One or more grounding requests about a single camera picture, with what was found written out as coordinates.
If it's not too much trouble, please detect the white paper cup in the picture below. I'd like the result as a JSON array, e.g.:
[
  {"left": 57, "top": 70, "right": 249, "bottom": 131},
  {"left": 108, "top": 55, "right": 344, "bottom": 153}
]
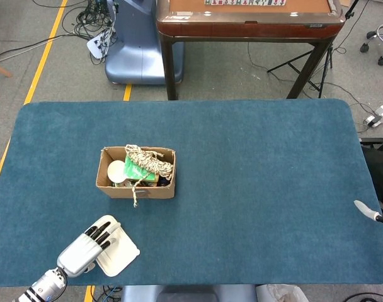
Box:
[{"left": 106, "top": 160, "right": 128, "bottom": 183}]

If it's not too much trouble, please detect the grey robot torso base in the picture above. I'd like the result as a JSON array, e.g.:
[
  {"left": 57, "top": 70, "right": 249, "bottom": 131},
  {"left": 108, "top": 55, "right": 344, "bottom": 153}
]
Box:
[{"left": 120, "top": 284, "right": 258, "bottom": 302}]

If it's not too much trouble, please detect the brown cardboard box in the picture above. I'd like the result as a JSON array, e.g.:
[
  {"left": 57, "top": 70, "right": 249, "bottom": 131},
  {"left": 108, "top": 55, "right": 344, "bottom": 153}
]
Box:
[{"left": 95, "top": 146, "right": 177, "bottom": 199}]

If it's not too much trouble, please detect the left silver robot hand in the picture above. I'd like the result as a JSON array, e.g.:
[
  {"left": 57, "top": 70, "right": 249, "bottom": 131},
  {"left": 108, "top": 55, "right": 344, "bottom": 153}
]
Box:
[{"left": 56, "top": 221, "right": 122, "bottom": 278}]

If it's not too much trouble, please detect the beige braided rope bundle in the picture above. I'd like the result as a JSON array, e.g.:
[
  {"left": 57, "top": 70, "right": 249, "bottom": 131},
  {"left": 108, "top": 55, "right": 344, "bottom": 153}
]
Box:
[{"left": 124, "top": 143, "right": 175, "bottom": 208}]

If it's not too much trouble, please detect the face-up mahjong tile row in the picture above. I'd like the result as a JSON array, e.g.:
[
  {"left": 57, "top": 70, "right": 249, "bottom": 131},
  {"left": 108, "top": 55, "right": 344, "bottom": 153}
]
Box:
[{"left": 205, "top": 0, "right": 287, "bottom": 6}]

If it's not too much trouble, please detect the brown mahjong table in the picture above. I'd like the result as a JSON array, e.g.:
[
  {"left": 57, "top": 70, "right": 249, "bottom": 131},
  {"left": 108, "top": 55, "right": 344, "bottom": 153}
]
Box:
[{"left": 156, "top": 0, "right": 346, "bottom": 101}]

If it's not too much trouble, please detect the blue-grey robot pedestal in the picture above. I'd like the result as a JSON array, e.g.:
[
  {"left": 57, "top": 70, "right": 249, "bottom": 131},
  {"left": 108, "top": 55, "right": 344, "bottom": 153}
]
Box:
[{"left": 105, "top": 0, "right": 185, "bottom": 86}]

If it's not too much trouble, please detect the white multi-plug socket board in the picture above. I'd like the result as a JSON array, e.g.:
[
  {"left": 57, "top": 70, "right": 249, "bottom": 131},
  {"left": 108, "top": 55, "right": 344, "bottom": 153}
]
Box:
[{"left": 86, "top": 33, "right": 112, "bottom": 59}]

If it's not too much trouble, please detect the white floor power strip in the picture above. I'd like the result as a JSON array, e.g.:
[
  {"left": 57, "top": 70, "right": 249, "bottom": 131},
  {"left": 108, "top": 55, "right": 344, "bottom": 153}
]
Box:
[{"left": 364, "top": 105, "right": 383, "bottom": 128}]

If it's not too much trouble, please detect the green foil packet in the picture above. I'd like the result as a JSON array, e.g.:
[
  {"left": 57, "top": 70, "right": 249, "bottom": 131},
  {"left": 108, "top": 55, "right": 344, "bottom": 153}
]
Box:
[{"left": 123, "top": 155, "right": 157, "bottom": 183}]

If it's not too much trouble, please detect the black tripod stand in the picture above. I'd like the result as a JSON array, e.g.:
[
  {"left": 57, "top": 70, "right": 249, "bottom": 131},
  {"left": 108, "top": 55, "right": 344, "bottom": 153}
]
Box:
[{"left": 266, "top": 0, "right": 359, "bottom": 99}]

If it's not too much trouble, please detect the clear plastic bag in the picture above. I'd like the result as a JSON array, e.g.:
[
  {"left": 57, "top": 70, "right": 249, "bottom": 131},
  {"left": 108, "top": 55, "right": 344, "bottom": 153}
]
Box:
[{"left": 256, "top": 284, "right": 309, "bottom": 302}]

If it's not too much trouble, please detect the blue felt table mat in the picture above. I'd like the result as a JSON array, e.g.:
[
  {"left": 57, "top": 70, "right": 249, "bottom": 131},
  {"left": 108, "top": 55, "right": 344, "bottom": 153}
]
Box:
[{"left": 0, "top": 99, "right": 383, "bottom": 287}]

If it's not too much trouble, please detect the black chair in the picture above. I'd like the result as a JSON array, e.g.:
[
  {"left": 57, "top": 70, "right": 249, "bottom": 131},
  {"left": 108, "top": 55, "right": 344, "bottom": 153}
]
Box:
[{"left": 360, "top": 137, "right": 383, "bottom": 227}]

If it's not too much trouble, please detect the black floor cable bundle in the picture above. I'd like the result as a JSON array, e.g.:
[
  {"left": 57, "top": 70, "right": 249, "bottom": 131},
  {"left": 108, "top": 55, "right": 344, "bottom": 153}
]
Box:
[{"left": 62, "top": 0, "right": 117, "bottom": 65}]

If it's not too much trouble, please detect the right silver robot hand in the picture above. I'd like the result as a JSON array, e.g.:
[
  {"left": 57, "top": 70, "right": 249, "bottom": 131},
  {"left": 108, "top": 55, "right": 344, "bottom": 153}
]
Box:
[{"left": 353, "top": 146, "right": 383, "bottom": 226}]

